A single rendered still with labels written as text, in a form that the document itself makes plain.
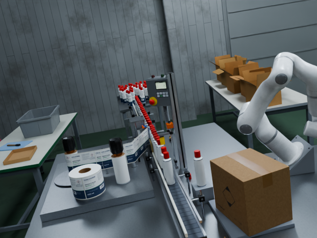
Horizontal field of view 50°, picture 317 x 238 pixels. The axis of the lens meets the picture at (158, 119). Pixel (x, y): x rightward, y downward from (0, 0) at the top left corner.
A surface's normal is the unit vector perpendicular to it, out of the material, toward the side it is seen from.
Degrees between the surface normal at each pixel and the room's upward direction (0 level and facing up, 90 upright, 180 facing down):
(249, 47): 90
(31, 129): 95
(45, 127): 95
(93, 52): 90
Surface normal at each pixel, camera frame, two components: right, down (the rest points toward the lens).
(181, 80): 0.05, 0.26
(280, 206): 0.34, 0.20
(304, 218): -0.16, -0.95
